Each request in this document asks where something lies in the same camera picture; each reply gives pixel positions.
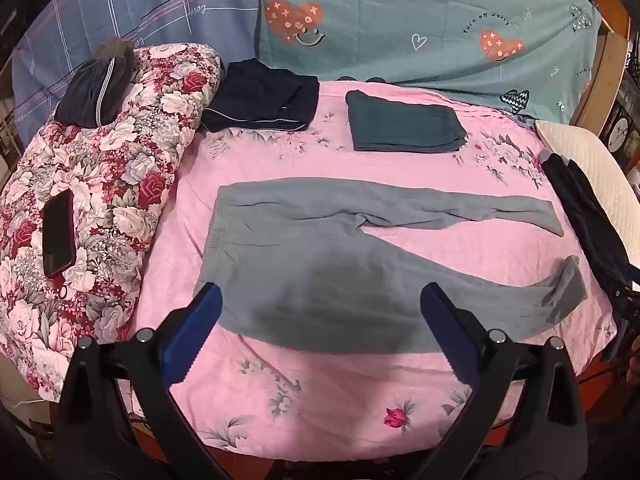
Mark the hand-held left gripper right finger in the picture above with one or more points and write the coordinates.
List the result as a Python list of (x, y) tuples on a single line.
[(450, 330)]

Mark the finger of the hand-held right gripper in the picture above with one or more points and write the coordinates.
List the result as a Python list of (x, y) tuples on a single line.
[(627, 295)]

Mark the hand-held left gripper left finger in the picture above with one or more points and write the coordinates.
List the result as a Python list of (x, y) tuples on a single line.
[(192, 330)]

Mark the grey pants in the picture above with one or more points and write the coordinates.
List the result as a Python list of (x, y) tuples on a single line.
[(300, 240)]

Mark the folded dark teal pants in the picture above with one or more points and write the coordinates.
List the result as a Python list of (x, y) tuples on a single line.
[(400, 122)]

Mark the folded navy pants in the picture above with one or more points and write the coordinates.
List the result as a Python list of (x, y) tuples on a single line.
[(260, 97)]

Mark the dark navy garment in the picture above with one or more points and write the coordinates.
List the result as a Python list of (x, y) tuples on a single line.
[(585, 210)]

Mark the white quilted pillow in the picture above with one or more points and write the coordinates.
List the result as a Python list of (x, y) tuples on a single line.
[(600, 170)]

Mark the pink floral bedsheet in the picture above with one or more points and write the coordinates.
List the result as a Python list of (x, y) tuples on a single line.
[(320, 400)]

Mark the black smartphone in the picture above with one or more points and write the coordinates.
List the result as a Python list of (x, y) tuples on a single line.
[(58, 235)]

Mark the red floral quilt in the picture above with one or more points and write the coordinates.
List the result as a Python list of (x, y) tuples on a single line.
[(125, 170)]

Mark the dark grey striped garment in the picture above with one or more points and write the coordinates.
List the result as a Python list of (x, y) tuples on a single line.
[(90, 92)]

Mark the teal heart print blanket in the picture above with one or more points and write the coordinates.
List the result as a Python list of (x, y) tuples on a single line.
[(400, 25)]

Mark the wooden bed frame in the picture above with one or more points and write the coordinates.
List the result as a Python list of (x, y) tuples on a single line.
[(602, 80)]

